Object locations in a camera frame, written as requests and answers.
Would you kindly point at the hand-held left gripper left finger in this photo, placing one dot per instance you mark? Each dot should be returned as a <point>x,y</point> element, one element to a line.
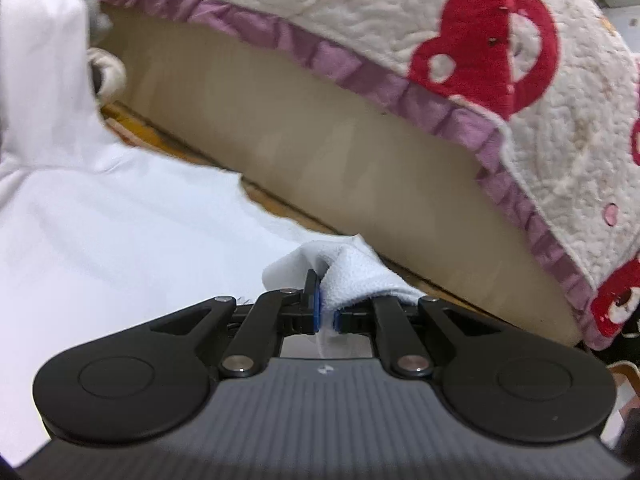
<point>313,305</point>

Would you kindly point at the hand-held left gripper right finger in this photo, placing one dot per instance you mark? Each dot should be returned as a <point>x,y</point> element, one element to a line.
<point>339,321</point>

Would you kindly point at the printed quilt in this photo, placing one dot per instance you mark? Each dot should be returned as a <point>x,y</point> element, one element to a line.
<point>400,20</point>

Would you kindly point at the beige bed base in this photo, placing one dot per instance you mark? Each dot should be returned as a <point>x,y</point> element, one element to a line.
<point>325,150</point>

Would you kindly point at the small cream cloth object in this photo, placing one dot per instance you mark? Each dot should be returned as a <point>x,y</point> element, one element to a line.
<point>111,72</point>

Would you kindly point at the white t-shirt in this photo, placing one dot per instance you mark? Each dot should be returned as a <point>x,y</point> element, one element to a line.
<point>125,240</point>

